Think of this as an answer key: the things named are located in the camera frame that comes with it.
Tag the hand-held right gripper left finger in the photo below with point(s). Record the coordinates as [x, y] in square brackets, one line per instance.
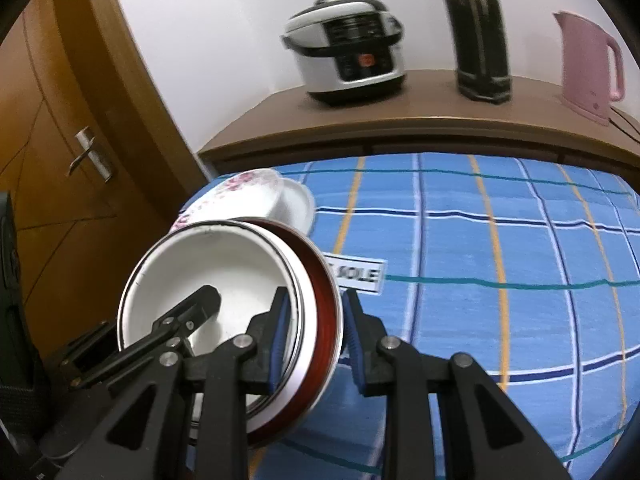
[278, 340]

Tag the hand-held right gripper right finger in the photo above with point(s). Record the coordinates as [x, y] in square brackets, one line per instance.
[352, 345]

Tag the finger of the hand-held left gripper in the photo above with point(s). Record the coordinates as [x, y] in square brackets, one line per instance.
[200, 305]

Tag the pink plastic bowl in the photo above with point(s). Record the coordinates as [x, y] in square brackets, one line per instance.
[325, 320]

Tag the floral rimmed white plate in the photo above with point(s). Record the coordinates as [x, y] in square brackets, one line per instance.
[235, 195]

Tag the blue plaid tablecloth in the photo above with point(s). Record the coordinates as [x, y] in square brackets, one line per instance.
[450, 285]

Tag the wooden sideboard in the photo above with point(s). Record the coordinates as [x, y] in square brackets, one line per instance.
[425, 110]

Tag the wooden door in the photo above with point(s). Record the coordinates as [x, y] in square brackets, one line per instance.
[50, 110]

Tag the black and white rice cooker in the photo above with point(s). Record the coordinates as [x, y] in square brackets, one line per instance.
[345, 55]

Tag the black thermos flask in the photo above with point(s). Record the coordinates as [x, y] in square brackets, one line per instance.
[475, 35]

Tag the pink electric kettle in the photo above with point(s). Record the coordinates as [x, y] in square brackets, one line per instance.
[585, 75]

